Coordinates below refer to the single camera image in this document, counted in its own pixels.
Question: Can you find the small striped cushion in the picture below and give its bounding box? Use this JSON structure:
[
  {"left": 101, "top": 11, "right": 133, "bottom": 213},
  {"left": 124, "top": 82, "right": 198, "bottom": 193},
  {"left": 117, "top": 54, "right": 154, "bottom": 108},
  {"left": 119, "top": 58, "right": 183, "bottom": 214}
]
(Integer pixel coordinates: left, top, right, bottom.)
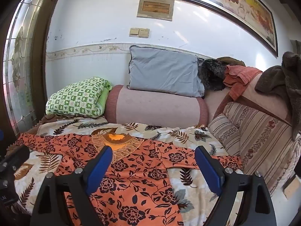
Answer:
[{"left": 208, "top": 113, "right": 241, "bottom": 157}]

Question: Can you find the brown fleece blanket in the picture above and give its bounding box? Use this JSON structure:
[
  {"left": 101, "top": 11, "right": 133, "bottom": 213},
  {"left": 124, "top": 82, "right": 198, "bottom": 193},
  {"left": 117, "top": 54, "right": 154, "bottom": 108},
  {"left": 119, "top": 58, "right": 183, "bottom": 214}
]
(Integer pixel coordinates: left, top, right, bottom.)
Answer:
[{"left": 254, "top": 51, "right": 301, "bottom": 140}]

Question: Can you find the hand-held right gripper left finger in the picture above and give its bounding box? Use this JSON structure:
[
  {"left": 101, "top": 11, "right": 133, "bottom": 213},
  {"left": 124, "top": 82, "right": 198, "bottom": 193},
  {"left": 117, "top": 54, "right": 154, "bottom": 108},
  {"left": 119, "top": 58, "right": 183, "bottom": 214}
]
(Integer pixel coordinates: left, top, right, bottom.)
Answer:
[{"left": 29, "top": 145, "right": 113, "bottom": 226}]

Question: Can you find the orange floral garment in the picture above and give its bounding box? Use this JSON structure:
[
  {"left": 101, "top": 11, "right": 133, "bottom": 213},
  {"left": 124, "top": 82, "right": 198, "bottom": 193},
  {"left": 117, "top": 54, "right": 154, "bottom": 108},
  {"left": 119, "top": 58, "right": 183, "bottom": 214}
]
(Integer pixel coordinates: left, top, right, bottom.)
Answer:
[{"left": 14, "top": 132, "right": 244, "bottom": 226}]

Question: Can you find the green checkered pillow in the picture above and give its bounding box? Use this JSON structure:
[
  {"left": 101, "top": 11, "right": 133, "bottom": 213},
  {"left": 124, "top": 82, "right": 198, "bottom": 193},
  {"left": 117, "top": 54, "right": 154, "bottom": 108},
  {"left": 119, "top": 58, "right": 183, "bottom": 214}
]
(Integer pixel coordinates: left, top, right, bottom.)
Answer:
[{"left": 45, "top": 76, "right": 113, "bottom": 118}]

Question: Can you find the pink bolster armrest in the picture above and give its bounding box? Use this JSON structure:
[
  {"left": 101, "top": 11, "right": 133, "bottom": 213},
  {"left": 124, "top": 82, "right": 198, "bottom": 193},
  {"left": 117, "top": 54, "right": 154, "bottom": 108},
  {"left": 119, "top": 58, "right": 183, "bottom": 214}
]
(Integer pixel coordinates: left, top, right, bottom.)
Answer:
[{"left": 104, "top": 84, "right": 209, "bottom": 126}]

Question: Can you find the grey pillow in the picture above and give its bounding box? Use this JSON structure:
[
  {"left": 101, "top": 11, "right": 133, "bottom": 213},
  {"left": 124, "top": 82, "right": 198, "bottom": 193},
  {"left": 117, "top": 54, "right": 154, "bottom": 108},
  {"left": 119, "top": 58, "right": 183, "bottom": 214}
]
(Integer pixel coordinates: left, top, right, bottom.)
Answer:
[{"left": 127, "top": 45, "right": 205, "bottom": 98}]

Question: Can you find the leaf-print blanket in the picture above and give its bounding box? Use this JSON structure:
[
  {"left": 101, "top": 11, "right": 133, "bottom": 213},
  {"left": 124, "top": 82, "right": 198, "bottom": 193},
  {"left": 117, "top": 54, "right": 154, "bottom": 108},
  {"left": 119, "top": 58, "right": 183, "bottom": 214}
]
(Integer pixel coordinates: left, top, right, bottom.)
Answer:
[{"left": 7, "top": 116, "right": 245, "bottom": 226}]

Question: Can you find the large striped floral cushion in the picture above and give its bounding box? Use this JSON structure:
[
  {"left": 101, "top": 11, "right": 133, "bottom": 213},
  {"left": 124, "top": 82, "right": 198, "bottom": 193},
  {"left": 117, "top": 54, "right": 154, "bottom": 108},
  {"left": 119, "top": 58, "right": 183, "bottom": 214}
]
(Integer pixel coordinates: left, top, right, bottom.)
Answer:
[{"left": 222, "top": 102, "right": 301, "bottom": 196}]

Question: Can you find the olive cloth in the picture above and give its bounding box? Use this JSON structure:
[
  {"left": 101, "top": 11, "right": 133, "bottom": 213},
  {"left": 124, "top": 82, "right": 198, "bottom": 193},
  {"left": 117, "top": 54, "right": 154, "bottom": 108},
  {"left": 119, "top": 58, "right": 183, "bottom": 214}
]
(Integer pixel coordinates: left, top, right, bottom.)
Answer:
[{"left": 216, "top": 56, "right": 246, "bottom": 67}]

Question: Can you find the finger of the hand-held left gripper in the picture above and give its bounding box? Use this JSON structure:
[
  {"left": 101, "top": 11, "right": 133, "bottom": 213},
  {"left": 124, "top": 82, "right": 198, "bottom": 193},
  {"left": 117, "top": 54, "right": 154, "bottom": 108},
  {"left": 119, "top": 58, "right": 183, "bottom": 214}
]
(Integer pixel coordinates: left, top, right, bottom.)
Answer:
[{"left": 0, "top": 145, "right": 30, "bottom": 170}]

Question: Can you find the orange towel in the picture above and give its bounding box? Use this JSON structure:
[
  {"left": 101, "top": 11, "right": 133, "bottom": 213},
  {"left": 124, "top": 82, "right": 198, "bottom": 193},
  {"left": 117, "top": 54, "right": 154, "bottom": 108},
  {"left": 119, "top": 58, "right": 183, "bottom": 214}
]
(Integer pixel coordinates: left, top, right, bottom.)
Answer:
[{"left": 222, "top": 65, "right": 263, "bottom": 102}]

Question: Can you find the pink sofa backrest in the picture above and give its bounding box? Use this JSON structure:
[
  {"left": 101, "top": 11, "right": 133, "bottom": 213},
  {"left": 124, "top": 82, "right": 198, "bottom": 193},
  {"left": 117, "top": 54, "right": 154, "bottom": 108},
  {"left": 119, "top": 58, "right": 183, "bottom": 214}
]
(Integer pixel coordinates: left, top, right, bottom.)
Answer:
[{"left": 204, "top": 72, "right": 294, "bottom": 126}]

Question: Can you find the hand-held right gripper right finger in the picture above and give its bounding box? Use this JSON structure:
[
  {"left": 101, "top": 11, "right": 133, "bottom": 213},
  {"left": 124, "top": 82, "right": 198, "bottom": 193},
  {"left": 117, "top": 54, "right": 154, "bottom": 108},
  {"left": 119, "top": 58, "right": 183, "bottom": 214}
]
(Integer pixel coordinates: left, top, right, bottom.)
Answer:
[{"left": 194, "top": 145, "right": 277, "bottom": 226}]

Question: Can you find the framed wall plaque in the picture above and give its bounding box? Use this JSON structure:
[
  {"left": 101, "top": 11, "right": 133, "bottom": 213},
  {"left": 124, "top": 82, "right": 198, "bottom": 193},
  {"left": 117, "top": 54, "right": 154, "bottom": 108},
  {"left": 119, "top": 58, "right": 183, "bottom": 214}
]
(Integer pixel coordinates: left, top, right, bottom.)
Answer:
[{"left": 136, "top": 0, "right": 175, "bottom": 21}]

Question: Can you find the stained-glass door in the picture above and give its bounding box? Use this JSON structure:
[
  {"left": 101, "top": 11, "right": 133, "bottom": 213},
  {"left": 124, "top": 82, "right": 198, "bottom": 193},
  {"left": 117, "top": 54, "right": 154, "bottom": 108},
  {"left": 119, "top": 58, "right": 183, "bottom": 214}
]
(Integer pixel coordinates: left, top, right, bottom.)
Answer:
[{"left": 0, "top": 0, "right": 67, "bottom": 137}]

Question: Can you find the dark furry cloth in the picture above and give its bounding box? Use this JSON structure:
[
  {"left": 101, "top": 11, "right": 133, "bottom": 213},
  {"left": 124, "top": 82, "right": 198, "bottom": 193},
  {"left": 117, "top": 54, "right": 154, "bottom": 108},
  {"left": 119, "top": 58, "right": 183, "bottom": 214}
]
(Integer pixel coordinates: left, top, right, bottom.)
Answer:
[{"left": 198, "top": 58, "right": 227, "bottom": 92}]

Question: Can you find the framed painting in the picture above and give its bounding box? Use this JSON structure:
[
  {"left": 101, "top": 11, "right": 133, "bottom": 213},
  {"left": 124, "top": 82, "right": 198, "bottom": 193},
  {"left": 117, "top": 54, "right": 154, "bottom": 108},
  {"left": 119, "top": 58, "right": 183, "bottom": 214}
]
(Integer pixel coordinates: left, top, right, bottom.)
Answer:
[{"left": 174, "top": 0, "right": 278, "bottom": 58}]

